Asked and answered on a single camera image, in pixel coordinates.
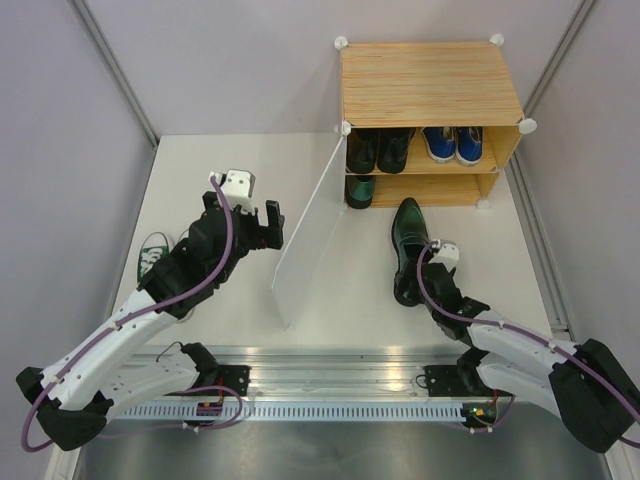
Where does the white cabinet door panel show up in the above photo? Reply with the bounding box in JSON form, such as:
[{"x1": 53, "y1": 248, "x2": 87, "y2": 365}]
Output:
[{"x1": 271, "y1": 136, "x2": 347, "y2": 328}]

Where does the green leather shoe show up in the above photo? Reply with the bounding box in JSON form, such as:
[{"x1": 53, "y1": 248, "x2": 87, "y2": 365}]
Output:
[
  {"x1": 345, "y1": 175, "x2": 376, "y2": 209},
  {"x1": 391, "y1": 197, "x2": 430, "y2": 303}
]

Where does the green canvas sneaker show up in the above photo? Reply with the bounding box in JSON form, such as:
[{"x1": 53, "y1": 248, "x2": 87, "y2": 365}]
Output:
[
  {"x1": 137, "y1": 231, "x2": 173, "y2": 283},
  {"x1": 171, "y1": 229, "x2": 196, "y2": 324}
]

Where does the black leather shoe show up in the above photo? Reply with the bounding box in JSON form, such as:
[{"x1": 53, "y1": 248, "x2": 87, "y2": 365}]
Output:
[
  {"x1": 346, "y1": 128, "x2": 379, "y2": 175},
  {"x1": 377, "y1": 128, "x2": 415, "y2": 174}
]

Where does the blue canvas sneaker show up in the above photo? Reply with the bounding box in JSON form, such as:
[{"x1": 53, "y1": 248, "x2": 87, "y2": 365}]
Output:
[
  {"x1": 422, "y1": 127, "x2": 456, "y2": 164},
  {"x1": 455, "y1": 127, "x2": 483, "y2": 166}
]

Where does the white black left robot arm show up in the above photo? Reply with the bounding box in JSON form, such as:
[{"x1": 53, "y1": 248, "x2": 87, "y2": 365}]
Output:
[{"x1": 16, "y1": 192, "x2": 285, "y2": 451}]

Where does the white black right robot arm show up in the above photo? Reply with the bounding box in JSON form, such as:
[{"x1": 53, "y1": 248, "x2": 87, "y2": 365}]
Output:
[{"x1": 393, "y1": 256, "x2": 639, "y2": 453}]

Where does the wooden shoe cabinet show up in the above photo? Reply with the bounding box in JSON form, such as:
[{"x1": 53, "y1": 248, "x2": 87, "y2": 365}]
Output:
[{"x1": 334, "y1": 33, "x2": 537, "y2": 208}]

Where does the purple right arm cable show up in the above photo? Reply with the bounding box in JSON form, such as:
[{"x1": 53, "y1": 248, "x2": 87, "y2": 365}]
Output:
[{"x1": 415, "y1": 242, "x2": 640, "y2": 444}]

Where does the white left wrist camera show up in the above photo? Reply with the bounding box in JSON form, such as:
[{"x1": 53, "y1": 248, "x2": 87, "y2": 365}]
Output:
[{"x1": 209, "y1": 169, "x2": 256, "y2": 215}]

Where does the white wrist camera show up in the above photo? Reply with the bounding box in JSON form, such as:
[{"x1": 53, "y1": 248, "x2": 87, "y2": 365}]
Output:
[
  {"x1": 209, "y1": 169, "x2": 256, "y2": 215},
  {"x1": 428, "y1": 239, "x2": 460, "y2": 274}
]

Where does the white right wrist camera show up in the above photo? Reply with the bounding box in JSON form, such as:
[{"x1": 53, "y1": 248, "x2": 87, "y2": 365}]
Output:
[{"x1": 428, "y1": 239, "x2": 460, "y2": 274}]

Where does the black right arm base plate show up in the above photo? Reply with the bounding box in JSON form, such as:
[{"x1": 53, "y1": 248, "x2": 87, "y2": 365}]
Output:
[{"x1": 423, "y1": 365, "x2": 469, "y2": 397}]

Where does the white slotted cable duct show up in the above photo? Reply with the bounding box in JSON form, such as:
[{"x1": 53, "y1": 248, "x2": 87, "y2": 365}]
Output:
[{"x1": 119, "y1": 400, "x2": 466, "y2": 423}]

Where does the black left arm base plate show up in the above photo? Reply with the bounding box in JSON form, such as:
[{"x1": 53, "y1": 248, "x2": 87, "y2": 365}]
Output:
[{"x1": 215, "y1": 365, "x2": 251, "y2": 397}]

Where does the aluminium mounting rail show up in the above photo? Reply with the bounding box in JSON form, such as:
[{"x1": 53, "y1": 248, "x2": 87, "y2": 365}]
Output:
[{"x1": 119, "y1": 319, "x2": 571, "y2": 401}]

